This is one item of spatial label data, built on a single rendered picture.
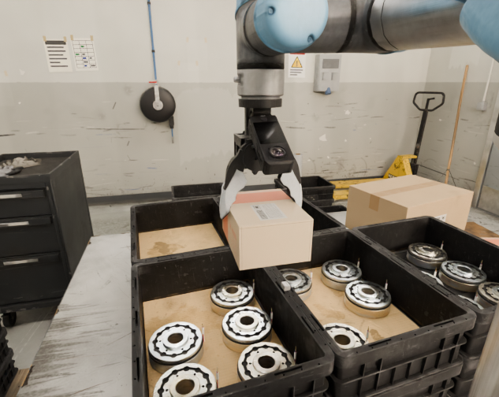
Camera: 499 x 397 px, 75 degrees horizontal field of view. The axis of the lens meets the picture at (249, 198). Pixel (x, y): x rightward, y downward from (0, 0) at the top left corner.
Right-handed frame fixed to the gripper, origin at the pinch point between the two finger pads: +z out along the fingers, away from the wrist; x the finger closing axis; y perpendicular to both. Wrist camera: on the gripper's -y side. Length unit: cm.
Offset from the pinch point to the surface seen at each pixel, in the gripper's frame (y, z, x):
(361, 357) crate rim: -16.7, 18.3, -11.5
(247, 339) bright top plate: -2.4, 24.2, 3.4
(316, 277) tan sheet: 18.1, 27.3, -20.7
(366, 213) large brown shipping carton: 60, 29, -63
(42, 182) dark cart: 124, 23, 77
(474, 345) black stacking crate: -12.8, 26.2, -39.7
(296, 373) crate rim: -17.7, 17.6, -0.2
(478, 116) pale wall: 242, 12, -314
